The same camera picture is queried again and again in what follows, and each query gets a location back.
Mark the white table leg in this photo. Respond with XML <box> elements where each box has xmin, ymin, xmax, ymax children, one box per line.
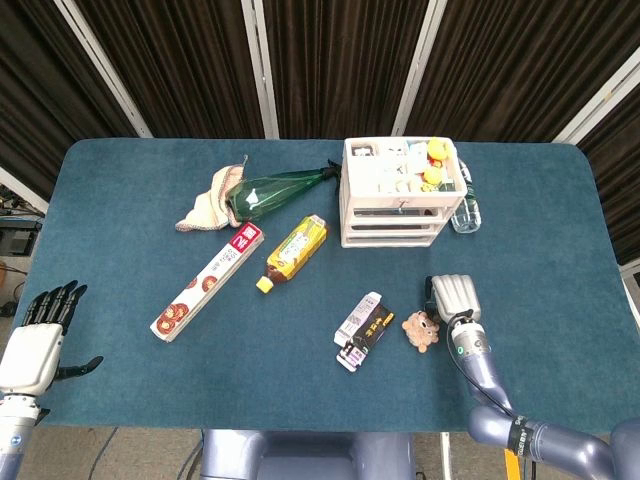
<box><xmin>441</xmin><ymin>432</ymin><xmax>454</xmax><ymax>480</ymax></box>

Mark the dark brown curtain panel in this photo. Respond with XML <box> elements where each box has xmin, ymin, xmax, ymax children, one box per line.
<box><xmin>577</xmin><ymin>89</ymin><xmax>640</xmax><ymax>266</ymax></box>
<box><xmin>263</xmin><ymin>0</ymin><xmax>430</xmax><ymax>139</ymax></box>
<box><xmin>0</xmin><ymin>0</ymin><xmax>137</xmax><ymax>187</ymax></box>
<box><xmin>74</xmin><ymin>0</ymin><xmax>265</xmax><ymax>139</ymax></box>
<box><xmin>405</xmin><ymin>0</ymin><xmax>640</xmax><ymax>143</ymax></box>

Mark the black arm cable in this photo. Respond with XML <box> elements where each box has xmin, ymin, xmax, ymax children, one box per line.
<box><xmin>449</xmin><ymin>310</ymin><xmax>537</xmax><ymax>480</ymax></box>

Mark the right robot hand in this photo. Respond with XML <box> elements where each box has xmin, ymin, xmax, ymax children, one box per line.
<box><xmin>424</xmin><ymin>273</ymin><xmax>484</xmax><ymax>326</ymax></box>

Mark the brown bear keychain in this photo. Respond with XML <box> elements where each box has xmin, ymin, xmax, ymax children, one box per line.
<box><xmin>402</xmin><ymin>309</ymin><xmax>441</xmax><ymax>355</ymax></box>

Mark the grey robot torso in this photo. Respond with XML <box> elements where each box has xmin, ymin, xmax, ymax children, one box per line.
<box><xmin>199</xmin><ymin>428</ymin><xmax>416</xmax><ymax>480</ymax></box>

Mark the white partition post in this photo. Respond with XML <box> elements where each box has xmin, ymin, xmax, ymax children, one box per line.
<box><xmin>552</xmin><ymin>47</ymin><xmax>640</xmax><ymax>145</ymax></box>
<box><xmin>240</xmin><ymin>0</ymin><xmax>280</xmax><ymax>140</ymax></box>
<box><xmin>0</xmin><ymin>167</ymin><xmax>50</xmax><ymax>214</ymax></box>
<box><xmin>53</xmin><ymin>0</ymin><xmax>153</xmax><ymax>139</ymax></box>
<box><xmin>391</xmin><ymin>0</ymin><xmax>449</xmax><ymax>136</ymax></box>

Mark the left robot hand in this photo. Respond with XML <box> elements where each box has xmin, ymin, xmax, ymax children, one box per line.
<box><xmin>0</xmin><ymin>279</ymin><xmax>105</xmax><ymax>399</ymax></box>

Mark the beige knitted cloth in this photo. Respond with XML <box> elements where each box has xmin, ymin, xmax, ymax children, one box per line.
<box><xmin>174</xmin><ymin>154</ymin><xmax>250</xmax><ymax>234</ymax></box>

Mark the long white cling film box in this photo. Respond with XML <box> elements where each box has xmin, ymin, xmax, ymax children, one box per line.
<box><xmin>149</xmin><ymin>222</ymin><xmax>265</xmax><ymax>344</ymax></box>

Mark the white plastic drawer organizer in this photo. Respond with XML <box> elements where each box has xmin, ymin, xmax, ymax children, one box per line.
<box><xmin>339</xmin><ymin>136</ymin><xmax>469</xmax><ymax>250</ymax></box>

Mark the blue felt table cover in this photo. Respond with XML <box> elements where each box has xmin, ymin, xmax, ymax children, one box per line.
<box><xmin>10</xmin><ymin>138</ymin><xmax>632</xmax><ymax>435</ymax></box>

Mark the yellow label tea bottle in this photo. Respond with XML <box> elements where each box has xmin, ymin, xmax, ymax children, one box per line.
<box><xmin>255</xmin><ymin>213</ymin><xmax>330</xmax><ymax>295</ymax></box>

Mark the clear plastic water bottle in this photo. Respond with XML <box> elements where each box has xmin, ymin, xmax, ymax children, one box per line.
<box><xmin>451</xmin><ymin>158</ymin><xmax>484</xmax><ymax>234</ymax></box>

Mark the green plastic spray bottle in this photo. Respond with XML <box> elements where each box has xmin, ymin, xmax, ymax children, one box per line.
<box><xmin>223</xmin><ymin>159</ymin><xmax>344</xmax><ymax>224</ymax></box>

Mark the black and white carton box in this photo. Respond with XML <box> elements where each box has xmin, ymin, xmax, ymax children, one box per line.
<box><xmin>333</xmin><ymin>291</ymin><xmax>396</xmax><ymax>374</ymax></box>

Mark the yellow rubber duck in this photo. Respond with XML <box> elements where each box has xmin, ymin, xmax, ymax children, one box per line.
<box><xmin>422</xmin><ymin>164</ymin><xmax>444</xmax><ymax>194</ymax></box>
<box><xmin>426</xmin><ymin>136</ymin><xmax>449</xmax><ymax>164</ymax></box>

